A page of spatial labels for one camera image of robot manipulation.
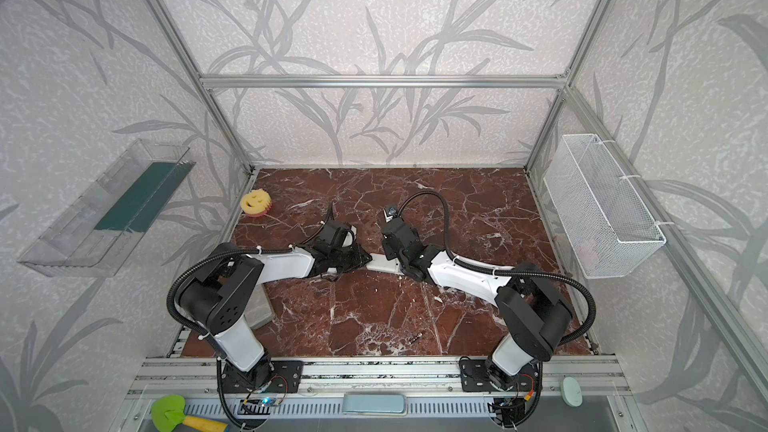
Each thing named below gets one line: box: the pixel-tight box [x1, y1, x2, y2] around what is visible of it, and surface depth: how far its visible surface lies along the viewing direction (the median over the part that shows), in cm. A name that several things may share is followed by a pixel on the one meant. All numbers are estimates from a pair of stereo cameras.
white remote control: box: [366, 253, 405, 275], surface depth 94 cm
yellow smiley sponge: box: [240, 188, 272, 217], surface depth 108 cm
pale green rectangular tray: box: [342, 394, 407, 415], surface depth 68 cm
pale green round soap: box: [561, 376, 583, 407], surface depth 71 cm
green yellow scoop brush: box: [150, 395, 228, 432], surface depth 69 cm
